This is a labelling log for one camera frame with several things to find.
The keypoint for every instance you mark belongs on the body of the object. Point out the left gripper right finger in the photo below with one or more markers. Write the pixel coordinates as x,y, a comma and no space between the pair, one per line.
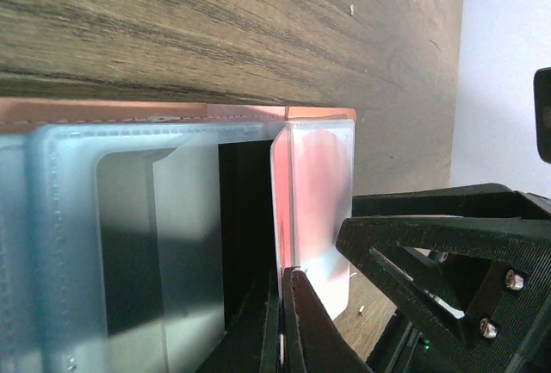
312,342

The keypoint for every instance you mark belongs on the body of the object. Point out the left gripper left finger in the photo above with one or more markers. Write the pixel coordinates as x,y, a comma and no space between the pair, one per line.
252,343

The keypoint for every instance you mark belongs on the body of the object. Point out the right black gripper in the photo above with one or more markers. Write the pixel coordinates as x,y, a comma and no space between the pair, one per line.
468,266

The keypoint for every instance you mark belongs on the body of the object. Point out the black credit card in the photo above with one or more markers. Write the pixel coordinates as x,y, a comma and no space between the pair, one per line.
184,232

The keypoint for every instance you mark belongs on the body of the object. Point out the pink leather card holder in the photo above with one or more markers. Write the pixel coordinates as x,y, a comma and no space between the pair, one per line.
53,309

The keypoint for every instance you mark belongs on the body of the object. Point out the red credit card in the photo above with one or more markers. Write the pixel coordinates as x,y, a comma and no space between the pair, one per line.
323,160

